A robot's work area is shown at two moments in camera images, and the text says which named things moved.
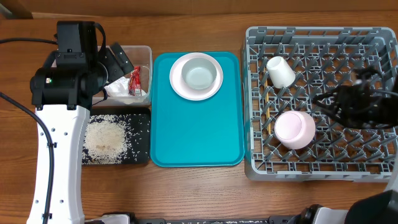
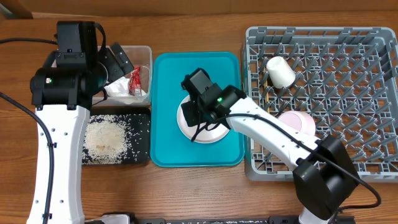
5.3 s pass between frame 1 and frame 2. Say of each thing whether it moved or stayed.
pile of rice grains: stayed
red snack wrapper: stayed
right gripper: moved
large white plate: moved
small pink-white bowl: stayed
